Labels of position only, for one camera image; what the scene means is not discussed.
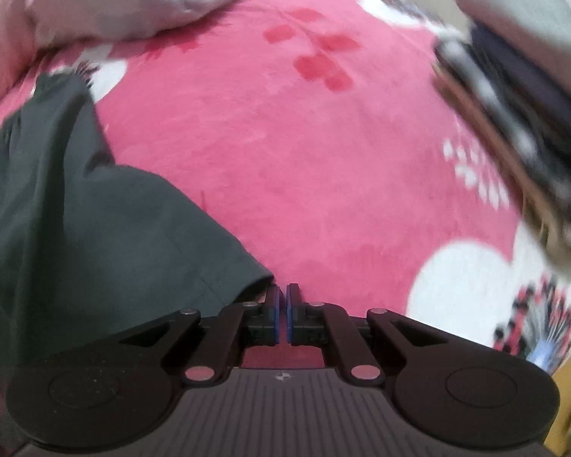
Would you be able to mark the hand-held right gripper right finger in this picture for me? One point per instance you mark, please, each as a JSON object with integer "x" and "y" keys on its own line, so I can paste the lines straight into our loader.
{"x": 291, "y": 316}

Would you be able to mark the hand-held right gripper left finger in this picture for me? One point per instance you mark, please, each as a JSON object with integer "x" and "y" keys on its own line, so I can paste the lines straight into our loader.
{"x": 276, "y": 318}

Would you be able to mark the dark green garment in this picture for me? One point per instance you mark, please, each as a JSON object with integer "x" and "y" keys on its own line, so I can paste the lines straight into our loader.
{"x": 76, "y": 228}

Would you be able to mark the stack of folded clothes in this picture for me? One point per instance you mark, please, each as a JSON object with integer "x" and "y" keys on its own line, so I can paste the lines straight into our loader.
{"x": 518, "y": 85}

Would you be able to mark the pink printed blanket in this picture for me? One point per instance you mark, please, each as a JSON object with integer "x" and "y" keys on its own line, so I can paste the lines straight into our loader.
{"x": 304, "y": 143}

